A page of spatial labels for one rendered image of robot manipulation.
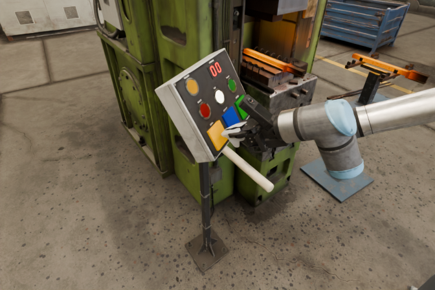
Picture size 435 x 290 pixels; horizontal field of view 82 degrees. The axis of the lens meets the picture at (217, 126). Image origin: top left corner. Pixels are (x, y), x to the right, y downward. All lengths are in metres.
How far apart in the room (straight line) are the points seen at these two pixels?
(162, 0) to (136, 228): 1.39
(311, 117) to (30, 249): 1.84
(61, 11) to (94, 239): 5.07
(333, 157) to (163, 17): 1.10
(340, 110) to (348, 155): 0.13
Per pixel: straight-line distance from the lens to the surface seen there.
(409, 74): 1.72
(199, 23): 1.11
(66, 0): 6.26
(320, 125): 0.64
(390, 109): 0.81
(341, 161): 0.70
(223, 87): 0.91
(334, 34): 5.35
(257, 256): 1.72
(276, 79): 1.35
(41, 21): 6.30
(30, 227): 2.18
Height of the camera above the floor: 1.52
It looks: 36 degrees down
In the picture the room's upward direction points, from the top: straight up
